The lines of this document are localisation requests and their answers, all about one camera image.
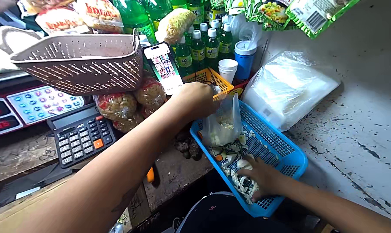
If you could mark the person's left hand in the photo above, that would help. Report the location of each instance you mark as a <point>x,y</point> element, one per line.
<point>197,97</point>

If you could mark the person's right hand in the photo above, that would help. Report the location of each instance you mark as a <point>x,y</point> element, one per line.
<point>268,179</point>

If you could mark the person's left fingers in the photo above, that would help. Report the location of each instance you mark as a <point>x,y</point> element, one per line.
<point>214,107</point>

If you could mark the person's right thumb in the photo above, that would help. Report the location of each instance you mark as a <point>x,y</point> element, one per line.
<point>259,194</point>

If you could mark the person's right index finger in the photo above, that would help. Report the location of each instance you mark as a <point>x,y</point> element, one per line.
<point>247,173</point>

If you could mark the person's right fingers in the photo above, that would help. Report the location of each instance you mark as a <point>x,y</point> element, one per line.
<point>254,161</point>

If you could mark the pile of chopped vegetables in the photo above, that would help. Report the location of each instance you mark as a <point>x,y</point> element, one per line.
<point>231,161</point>

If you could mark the clear plastic bag of vegetables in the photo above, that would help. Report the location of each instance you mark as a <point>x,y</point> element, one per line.
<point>223,129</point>

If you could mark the person's left forearm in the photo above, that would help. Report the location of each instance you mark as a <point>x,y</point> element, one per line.
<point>121,161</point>

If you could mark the person's right forearm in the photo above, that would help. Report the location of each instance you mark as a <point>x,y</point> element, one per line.
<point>331,204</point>

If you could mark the orange plastic basket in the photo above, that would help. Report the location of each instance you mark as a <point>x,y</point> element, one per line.
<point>219,83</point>

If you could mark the red plastic container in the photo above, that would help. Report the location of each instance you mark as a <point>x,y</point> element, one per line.
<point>240,87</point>

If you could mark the blue plastic basket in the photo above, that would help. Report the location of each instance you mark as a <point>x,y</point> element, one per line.
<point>270,132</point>

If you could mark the white foam cup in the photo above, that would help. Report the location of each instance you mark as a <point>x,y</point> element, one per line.
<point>227,70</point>

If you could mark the person's legs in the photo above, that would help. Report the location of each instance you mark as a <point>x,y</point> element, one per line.
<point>224,215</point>

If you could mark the pile of dark root vegetables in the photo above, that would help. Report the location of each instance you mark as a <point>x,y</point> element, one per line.
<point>189,147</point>

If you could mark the blue container with white lid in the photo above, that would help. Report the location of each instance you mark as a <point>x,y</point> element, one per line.
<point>244,63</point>

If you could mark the group of small green bottles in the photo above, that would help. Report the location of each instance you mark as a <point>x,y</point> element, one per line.
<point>211,48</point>

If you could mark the clear bag of brown snacks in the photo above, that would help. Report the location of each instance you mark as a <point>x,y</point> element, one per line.
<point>116,105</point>
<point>151,95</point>
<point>129,122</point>

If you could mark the smartphone with lit screen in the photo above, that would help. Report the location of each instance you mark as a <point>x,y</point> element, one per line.
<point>163,69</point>

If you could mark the large pack of plastic bags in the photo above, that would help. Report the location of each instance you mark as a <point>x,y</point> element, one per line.
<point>289,90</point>

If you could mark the translucent plastic bag bundle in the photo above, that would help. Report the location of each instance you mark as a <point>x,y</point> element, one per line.
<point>242,27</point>

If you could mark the bag of yellow noodles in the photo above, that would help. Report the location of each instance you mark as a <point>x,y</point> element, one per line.
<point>177,24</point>

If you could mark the green and white packet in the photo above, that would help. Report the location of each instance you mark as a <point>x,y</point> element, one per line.
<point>236,7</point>

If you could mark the large green bottle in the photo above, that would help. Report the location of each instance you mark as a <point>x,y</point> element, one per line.
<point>179,3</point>
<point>135,19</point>
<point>156,9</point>

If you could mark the green packet with food picture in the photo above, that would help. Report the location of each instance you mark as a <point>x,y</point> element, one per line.
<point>274,13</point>

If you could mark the brown woven plastic basket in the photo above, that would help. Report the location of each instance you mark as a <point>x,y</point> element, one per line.
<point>95,74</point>

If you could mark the black desk calculator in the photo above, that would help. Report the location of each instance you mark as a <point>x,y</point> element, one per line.
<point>82,136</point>

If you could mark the green packet with barcode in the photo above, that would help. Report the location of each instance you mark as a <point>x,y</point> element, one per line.
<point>315,16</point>

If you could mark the red printed snack bag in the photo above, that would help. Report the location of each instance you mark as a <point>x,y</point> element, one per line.
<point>36,4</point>
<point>61,19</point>
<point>100,16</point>

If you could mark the red digital weighing scale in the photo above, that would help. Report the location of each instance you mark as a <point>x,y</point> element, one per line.
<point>36,105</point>

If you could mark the brown cardboard sheet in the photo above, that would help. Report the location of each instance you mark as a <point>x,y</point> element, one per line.
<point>23,204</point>

